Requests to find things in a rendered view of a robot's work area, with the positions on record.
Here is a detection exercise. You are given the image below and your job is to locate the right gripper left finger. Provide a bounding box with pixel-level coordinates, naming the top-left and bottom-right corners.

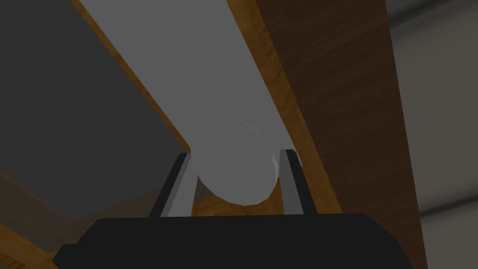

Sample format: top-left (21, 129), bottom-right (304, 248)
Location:
top-left (149, 152), bottom-right (198, 218)

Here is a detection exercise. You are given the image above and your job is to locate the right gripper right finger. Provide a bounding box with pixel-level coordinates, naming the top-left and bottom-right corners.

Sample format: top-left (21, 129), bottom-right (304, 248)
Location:
top-left (277, 149), bottom-right (318, 216)

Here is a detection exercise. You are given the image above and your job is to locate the grey cylindrical bar handle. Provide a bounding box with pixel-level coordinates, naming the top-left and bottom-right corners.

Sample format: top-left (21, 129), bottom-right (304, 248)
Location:
top-left (78, 0), bottom-right (295, 206)

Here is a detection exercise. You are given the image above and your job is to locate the brown wooden door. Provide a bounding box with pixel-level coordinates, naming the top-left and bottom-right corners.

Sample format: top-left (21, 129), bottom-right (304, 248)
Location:
top-left (0, 0), bottom-right (429, 269)

